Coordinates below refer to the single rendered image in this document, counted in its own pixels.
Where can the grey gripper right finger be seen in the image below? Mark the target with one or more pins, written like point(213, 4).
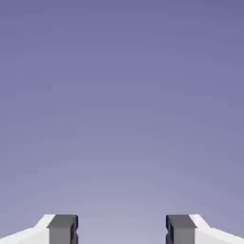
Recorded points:
point(183, 231)

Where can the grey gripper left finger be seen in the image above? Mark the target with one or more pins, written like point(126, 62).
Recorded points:
point(60, 231)

